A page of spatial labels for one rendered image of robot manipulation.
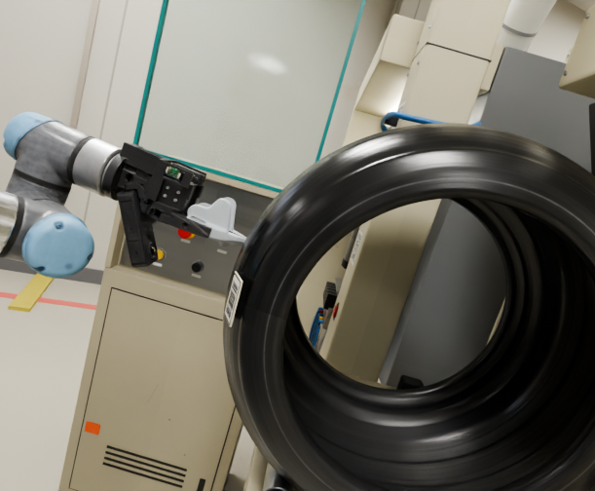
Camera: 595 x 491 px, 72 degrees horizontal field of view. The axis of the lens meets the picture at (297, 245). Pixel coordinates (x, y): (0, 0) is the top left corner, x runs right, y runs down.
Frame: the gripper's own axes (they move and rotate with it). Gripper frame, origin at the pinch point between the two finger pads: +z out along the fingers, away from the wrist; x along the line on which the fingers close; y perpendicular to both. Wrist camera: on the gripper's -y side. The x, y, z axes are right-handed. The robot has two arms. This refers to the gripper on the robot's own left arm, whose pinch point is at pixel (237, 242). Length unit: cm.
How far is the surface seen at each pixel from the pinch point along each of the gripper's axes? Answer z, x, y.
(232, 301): 3.6, -10.6, -4.8
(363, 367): 33.3, 27.5, -21.3
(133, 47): -157, 258, 46
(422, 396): 42.5, 15.8, -17.1
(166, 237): -30, 66, -23
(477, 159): 22.8, -11.7, 22.2
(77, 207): -157, 252, -83
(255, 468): 16.8, 1.2, -34.3
